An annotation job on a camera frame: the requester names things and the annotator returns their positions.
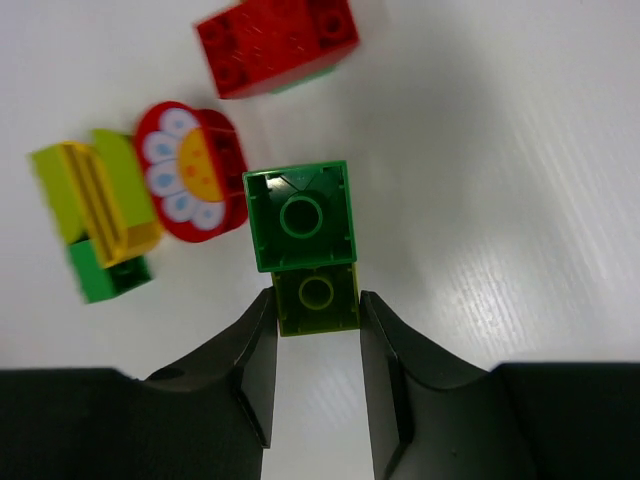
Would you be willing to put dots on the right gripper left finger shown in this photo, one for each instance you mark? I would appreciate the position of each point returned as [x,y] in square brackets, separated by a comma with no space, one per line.
[208,415]

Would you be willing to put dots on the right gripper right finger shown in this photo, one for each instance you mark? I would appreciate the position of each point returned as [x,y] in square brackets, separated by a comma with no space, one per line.
[432,415]

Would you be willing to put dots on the lime green lego brick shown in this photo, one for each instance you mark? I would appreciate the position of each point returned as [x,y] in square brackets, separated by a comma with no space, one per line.
[317,300]

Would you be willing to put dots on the green lego brick bottom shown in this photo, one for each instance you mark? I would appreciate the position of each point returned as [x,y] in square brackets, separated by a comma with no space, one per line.
[97,283]

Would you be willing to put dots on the green printed lego brick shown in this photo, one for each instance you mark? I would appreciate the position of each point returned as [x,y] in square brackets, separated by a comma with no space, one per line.
[300,216]

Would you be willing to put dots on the yellow striped lego brick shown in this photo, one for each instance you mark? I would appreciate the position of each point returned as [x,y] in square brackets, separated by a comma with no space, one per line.
[96,191]

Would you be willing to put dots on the red square lego brick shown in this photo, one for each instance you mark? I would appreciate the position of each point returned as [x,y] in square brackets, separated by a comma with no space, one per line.
[257,47]

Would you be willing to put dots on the red flower lego brick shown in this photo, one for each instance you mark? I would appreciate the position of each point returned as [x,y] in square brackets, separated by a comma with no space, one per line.
[192,164]

